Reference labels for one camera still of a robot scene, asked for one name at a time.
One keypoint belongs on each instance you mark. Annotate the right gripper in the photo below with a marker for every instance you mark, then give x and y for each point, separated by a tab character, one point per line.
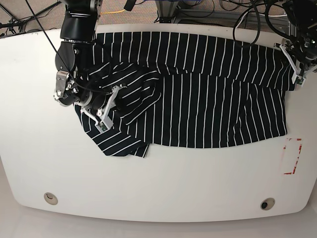
68	92

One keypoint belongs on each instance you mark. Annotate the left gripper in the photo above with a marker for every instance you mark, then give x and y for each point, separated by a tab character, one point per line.
305	51

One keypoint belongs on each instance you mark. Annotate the navy white striped T-shirt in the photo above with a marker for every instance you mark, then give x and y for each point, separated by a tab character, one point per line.
187	90

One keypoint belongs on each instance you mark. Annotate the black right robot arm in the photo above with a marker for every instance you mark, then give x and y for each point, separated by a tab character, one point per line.
78	34

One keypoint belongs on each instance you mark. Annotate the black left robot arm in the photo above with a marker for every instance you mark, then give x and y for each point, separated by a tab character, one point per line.
302	14

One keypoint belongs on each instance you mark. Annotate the black tripod on floor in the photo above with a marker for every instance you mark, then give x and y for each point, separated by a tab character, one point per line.
17	26

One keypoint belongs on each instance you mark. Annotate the red tape rectangle marking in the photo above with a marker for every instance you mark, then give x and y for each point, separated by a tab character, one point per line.
290	155

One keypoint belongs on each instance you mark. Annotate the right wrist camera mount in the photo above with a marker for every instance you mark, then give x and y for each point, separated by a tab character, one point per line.
106	111

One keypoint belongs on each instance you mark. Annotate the left table cable grommet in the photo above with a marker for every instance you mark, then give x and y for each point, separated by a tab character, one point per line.
50	198

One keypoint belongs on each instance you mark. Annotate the table cable grommet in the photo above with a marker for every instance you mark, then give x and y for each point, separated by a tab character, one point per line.
267	204
50	198

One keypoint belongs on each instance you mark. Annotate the aluminium frame stand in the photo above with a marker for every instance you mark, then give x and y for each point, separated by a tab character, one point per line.
212	12

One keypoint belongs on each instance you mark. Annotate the right table cable grommet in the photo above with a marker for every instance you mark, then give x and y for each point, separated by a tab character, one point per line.
267	204

